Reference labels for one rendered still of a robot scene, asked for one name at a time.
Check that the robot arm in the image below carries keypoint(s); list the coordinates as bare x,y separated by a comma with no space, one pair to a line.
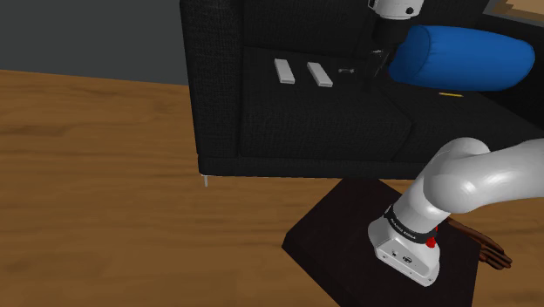
467,178

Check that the yellow pen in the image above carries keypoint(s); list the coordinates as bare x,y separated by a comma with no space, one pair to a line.
450,94

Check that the brown hand figure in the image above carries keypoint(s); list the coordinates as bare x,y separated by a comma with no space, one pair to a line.
488,251

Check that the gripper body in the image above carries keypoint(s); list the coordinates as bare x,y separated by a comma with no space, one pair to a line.
386,33

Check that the black fabric sofa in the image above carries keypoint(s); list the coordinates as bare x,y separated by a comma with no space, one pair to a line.
323,123

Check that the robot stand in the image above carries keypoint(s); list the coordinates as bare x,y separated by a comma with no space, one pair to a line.
340,238

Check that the blue bolster cushion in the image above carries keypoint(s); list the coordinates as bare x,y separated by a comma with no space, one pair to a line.
463,57

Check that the small grey metal piece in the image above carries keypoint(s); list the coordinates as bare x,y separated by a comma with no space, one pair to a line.
346,70

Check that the white remote control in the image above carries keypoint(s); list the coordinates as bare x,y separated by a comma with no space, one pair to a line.
319,74
284,71

